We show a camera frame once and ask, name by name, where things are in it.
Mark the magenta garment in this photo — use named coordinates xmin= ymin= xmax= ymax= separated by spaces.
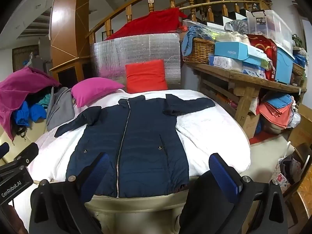
xmin=0 ymin=66 xmax=61 ymax=142

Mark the large wicker basket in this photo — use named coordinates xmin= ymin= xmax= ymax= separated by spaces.
xmin=182 ymin=38 xmax=216 ymax=64

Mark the white plastic bag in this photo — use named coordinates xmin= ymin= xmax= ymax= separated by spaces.
xmin=290 ymin=112 xmax=301 ymax=128

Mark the beige filled plastic bag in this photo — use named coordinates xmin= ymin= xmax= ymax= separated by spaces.
xmin=216 ymin=30 xmax=251 ymax=44

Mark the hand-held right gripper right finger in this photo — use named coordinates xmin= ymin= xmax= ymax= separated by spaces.
xmin=209 ymin=153 xmax=289 ymax=234

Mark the dark patterned bag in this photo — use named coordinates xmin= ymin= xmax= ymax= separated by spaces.
xmin=225 ymin=19 xmax=249 ymax=33

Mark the wooden staircase railing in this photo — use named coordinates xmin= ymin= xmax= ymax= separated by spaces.
xmin=86 ymin=0 xmax=272 ymax=44

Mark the blue and white pack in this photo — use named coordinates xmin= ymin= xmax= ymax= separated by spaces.
xmin=242 ymin=65 xmax=267 ymax=80

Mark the grey refrigerator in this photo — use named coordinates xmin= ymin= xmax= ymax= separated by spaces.
xmin=27 ymin=54 xmax=53 ymax=74

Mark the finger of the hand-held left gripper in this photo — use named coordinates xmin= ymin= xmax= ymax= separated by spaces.
xmin=0 ymin=143 xmax=10 ymax=160
xmin=11 ymin=143 xmax=39 ymax=164

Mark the pink pillow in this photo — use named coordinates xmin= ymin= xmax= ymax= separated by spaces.
xmin=71 ymin=77 xmax=125 ymax=108

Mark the floral paper bag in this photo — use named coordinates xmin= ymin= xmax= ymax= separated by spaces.
xmin=274 ymin=141 xmax=305 ymax=194

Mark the stack of coral cloths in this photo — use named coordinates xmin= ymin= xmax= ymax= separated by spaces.
xmin=258 ymin=102 xmax=294 ymax=129

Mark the red gift bag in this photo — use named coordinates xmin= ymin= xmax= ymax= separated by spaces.
xmin=246 ymin=34 xmax=278 ymax=81

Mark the grey garment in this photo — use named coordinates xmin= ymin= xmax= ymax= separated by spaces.
xmin=46 ymin=87 xmax=75 ymax=131

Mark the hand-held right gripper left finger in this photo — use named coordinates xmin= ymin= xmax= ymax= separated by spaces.
xmin=29 ymin=152 xmax=111 ymax=234

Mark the teal garment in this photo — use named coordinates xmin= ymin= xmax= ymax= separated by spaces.
xmin=38 ymin=95 xmax=53 ymax=108

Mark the red floor mat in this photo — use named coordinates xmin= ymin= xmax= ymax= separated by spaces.
xmin=249 ymin=130 xmax=281 ymax=145

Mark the folded blue cloth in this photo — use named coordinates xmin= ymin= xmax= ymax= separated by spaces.
xmin=266 ymin=94 xmax=293 ymax=108

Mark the white fleece blanket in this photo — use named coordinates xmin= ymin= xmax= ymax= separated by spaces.
xmin=13 ymin=88 xmax=251 ymax=225

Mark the blue garment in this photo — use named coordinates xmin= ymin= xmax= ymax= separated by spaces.
xmin=13 ymin=101 xmax=47 ymax=128

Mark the navy blue padded jacket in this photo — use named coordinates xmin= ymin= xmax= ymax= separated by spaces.
xmin=54 ymin=93 xmax=216 ymax=198

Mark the light blue cardboard box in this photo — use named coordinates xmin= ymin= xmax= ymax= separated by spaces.
xmin=214 ymin=41 xmax=272 ymax=70

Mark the blue plastic bin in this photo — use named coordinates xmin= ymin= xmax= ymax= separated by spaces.
xmin=274 ymin=45 xmax=296 ymax=84

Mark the small cardboard box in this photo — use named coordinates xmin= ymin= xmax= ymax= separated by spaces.
xmin=244 ymin=112 xmax=261 ymax=138

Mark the light blue cloth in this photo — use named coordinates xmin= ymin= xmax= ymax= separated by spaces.
xmin=182 ymin=26 xmax=207 ymax=56

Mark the rough wooden table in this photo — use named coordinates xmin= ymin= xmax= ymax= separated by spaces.
xmin=183 ymin=60 xmax=308 ymax=138

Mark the clear plastic storage box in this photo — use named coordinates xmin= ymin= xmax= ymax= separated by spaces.
xmin=246 ymin=9 xmax=293 ymax=54

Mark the small wicker basket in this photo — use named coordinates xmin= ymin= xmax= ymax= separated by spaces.
xmin=292 ymin=63 xmax=306 ymax=76

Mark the green potted plant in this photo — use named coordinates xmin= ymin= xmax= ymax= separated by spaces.
xmin=291 ymin=34 xmax=304 ymax=49

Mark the red cloth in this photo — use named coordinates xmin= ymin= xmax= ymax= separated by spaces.
xmin=105 ymin=7 xmax=183 ymax=41

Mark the brown wooden pillar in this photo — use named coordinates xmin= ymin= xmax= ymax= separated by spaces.
xmin=49 ymin=0 xmax=92 ymax=88

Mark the white tissue pack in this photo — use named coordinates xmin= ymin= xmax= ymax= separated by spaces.
xmin=209 ymin=55 xmax=244 ymax=72

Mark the orange-red pillow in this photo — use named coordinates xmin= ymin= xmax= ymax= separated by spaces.
xmin=125 ymin=59 xmax=168 ymax=94

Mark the silver foil insulation mat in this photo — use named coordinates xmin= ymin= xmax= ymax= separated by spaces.
xmin=90 ymin=32 xmax=183 ymax=89

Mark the large cardboard box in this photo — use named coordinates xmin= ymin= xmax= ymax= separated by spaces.
xmin=288 ymin=104 xmax=312 ymax=149

